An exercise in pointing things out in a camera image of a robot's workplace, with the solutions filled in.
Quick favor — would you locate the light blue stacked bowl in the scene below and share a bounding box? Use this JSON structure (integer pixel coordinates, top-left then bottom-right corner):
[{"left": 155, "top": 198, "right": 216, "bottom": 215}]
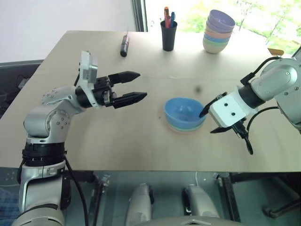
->
[{"left": 203, "top": 32, "right": 231, "bottom": 44}]

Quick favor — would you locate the silver right robot leg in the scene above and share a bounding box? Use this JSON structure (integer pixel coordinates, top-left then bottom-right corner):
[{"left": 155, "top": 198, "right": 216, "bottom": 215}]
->
[{"left": 182, "top": 184, "right": 221, "bottom": 219}]

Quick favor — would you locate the mint green stacked bowl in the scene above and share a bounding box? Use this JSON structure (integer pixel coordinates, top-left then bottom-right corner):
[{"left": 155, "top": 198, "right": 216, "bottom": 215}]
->
[{"left": 203, "top": 37, "right": 230, "bottom": 48}]

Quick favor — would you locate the black marker pen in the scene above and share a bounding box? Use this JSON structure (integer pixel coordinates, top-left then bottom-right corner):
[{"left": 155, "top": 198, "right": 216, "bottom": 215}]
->
[{"left": 120, "top": 30, "right": 131, "bottom": 58}]

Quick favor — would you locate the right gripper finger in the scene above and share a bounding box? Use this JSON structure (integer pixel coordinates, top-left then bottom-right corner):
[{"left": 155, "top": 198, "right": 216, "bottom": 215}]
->
[
  {"left": 199, "top": 92, "right": 229, "bottom": 118},
  {"left": 209, "top": 127, "right": 234, "bottom": 134}
]

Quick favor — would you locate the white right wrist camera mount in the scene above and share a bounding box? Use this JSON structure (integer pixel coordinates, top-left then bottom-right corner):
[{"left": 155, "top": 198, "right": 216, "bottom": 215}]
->
[{"left": 209, "top": 92, "right": 250, "bottom": 129}]

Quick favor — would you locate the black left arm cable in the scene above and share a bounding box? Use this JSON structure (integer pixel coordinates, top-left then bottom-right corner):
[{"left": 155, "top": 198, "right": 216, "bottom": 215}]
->
[{"left": 63, "top": 156, "right": 90, "bottom": 226}]

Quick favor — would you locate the pink bowl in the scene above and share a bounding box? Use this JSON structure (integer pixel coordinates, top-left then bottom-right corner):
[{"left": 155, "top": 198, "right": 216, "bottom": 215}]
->
[{"left": 167, "top": 126, "right": 203, "bottom": 136}]

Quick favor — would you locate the brown cardboard box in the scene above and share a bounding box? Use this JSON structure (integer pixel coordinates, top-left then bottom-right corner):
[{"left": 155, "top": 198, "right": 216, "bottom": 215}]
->
[{"left": 268, "top": 48, "right": 285, "bottom": 57}]

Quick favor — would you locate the blue checked cloth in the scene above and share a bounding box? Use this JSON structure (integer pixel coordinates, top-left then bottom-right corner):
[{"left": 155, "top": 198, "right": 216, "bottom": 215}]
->
[{"left": 0, "top": 186, "right": 21, "bottom": 226}]

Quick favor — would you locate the salmon stacked bowl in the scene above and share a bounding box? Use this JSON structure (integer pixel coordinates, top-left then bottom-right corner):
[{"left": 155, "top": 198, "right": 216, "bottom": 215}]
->
[{"left": 204, "top": 27, "right": 233, "bottom": 40}]

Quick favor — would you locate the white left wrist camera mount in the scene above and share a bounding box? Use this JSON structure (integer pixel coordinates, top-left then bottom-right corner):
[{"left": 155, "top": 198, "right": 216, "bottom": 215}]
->
[{"left": 78, "top": 50, "right": 99, "bottom": 107}]

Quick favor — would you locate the cream stacked bowl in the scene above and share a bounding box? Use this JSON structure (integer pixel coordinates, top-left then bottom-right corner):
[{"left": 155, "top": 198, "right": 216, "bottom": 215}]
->
[{"left": 202, "top": 41, "right": 230, "bottom": 55}]

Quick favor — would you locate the orange pen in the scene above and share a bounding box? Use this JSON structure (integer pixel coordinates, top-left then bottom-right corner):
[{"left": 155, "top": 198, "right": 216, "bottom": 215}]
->
[{"left": 164, "top": 6, "right": 171, "bottom": 28}]

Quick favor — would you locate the purple stacked bowl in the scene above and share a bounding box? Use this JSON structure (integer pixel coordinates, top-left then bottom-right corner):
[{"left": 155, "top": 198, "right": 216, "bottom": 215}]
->
[{"left": 206, "top": 9, "right": 236, "bottom": 33}]

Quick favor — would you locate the black pen cup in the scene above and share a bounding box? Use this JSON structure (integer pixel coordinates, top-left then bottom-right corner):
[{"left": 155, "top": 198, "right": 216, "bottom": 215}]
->
[{"left": 160, "top": 20, "right": 178, "bottom": 52}]

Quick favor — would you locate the dark window frame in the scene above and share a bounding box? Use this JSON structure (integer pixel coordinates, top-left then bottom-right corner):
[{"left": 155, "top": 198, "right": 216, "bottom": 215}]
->
[{"left": 131, "top": 0, "right": 148, "bottom": 32}]

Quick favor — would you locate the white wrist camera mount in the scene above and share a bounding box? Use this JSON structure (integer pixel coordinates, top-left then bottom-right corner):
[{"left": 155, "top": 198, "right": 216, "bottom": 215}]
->
[
  {"left": 78, "top": 50, "right": 99, "bottom": 107},
  {"left": 209, "top": 92, "right": 250, "bottom": 129}
]

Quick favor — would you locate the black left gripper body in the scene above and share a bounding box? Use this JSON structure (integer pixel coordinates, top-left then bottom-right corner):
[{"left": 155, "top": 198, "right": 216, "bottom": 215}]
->
[{"left": 92, "top": 75, "right": 118, "bottom": 108}]

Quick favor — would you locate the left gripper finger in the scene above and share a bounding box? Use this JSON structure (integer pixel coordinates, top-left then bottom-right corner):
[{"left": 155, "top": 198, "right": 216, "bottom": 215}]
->
[
  {"left": 112, "top": 92, "right": 148, "bottom": 110},
  {"left": 108, "top": 71, "right": 141, "bottom": 89}
]

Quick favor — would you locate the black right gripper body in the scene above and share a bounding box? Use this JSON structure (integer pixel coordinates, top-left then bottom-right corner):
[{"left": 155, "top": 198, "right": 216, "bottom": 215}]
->
[{"left": 231, "top": 118, "right": 248, "bottom": 140}]

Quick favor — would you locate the silver robot torso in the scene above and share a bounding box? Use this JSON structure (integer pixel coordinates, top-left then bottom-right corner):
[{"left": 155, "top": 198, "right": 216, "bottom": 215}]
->
[{"left": 140, "top": 216, "right": 244, "bottom": 226}]

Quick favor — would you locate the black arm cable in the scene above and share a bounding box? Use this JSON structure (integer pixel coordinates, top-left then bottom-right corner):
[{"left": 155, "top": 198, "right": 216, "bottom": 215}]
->
[
  {"left": 243, "top": 106, "right": 279, "bottom": 155},
  {"left": 240, "top": 56, "right": 282, "bottom": 86},
  {"left": 63, "top": 156, "right": 90, "bottom": 226}
]

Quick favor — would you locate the black table frame leg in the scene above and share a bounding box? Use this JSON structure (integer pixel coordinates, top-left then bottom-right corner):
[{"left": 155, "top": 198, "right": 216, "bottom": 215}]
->
[
  {"left": 220, "top": 172, "right": 301, "bottom": 223},
  {"left": 67, "top": 171, "right": 111, "bottom": 226}
]

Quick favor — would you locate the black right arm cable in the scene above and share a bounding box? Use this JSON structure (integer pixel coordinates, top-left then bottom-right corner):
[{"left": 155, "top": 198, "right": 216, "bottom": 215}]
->
[
  {"left": 240, "top": 56, "right": 282, "bottom": 86},
  {"left": 243, "top": 106, "right": 279, "bottom": 155}
]

